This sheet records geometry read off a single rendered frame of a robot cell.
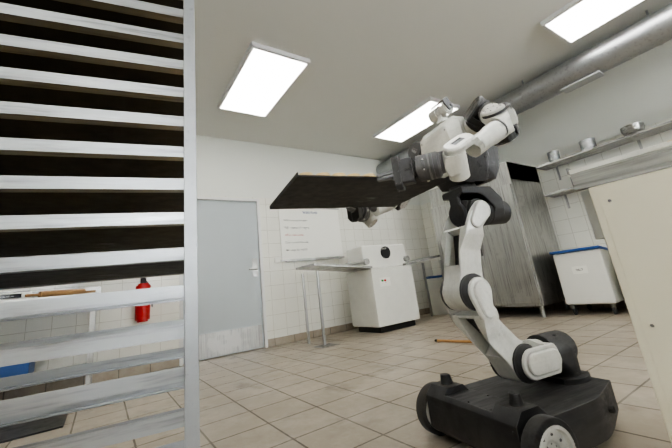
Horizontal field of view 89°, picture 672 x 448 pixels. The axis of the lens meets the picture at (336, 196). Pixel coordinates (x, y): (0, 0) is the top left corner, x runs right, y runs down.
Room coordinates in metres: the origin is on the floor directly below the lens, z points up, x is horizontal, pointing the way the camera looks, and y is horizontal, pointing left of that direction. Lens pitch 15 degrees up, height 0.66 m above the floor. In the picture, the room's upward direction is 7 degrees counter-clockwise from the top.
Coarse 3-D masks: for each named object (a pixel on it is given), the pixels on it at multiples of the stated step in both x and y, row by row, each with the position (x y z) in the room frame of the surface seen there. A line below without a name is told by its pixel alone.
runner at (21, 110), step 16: (0, 112) 0.67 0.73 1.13; (16, 112) 0.68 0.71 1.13; (32, 112) 0.69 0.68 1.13; (48, 112) 0.71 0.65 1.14; (64, 112) 0.72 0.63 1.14; (80, 112) 0.73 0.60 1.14; (96, 112) 0.75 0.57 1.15; (112, 112) 0.76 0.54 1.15; (128, 112) 0.78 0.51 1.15; (160, 128) 0.83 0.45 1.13; (176, 128) 0.84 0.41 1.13
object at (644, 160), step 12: (660, 144) 0.80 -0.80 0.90; (624, 156) 0.85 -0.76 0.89; (636, 156) 0.83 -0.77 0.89; (648, 156) 0.82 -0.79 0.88; (660, 156) 0.80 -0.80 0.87; (576, 168) 0.93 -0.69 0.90; (588, 168) 0.91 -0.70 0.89; (600, 168) 0.89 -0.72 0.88; (612, 168) 0.88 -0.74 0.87; (624, 168) 0.86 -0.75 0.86; (636, 168) 0.84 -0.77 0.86; (648, 168) 0.82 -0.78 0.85; (576, 180) 0.94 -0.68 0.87; (588, 180) 0.92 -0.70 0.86; (600, 180) 0.90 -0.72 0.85
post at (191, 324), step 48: (192, 0) 0.81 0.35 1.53; (192, 48) 0.81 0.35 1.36; (192, 96) 0.81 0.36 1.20; (192, 144) 0.81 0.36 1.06; (192, 192) 0.81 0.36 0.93; (192, 240) 0.81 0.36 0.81; (192, 288) 0.81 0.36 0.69; (192, 336) 0.81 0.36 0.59; (192, 384) 0.81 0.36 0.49; (192, 432) 0.81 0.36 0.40
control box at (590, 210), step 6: (582, 192) 0.97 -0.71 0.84; (588, 192) 0.96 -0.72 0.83; (582, 198) 0.97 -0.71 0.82; (588, 198) 0.96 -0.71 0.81; (588, 204) 0.96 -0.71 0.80; (588, 210) 0.97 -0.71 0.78; (594, 210) 0.96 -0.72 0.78; (588, 216) 0.97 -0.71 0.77; (594, 216) 0.96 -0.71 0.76; (594, 222) 0.96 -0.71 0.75; (594, 228) 0.97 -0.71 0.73; (600, 228) 0.96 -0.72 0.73; (594, 234) 0.97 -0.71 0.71; (600, 234) 0.96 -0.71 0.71
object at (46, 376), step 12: (180, 348) 1.21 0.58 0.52; (108, 360) 1.12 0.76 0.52; (120, 360) 1.13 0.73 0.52; (132, 360) 1.15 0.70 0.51; (144, 360) 1.16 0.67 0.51; (156, 360) 1.18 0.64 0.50; (168, 360) 1.17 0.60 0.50; (36, 372) 1.05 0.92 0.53; (48, 372) 1.06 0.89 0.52; (60, 372) 1.07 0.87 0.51; (72, 372) 1.08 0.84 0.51; (84, 372) 1.09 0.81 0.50; (96, 372) 1.09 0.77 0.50; (0, 384) 1.01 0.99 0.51; (12, 384) 1.02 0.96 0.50; (24, 384) 1.03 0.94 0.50
